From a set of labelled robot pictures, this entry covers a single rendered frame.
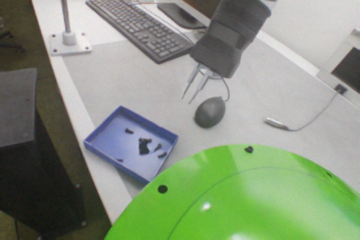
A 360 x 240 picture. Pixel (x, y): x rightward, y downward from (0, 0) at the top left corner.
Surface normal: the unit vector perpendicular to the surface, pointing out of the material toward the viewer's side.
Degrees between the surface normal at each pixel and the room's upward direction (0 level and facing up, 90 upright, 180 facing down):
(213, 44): 59
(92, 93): 0
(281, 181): 17
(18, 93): 0
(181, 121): 0
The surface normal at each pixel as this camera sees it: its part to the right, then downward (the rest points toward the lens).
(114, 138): 0.22, -0.70
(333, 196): 0.35, -0.83
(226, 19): -0.47, 0.05
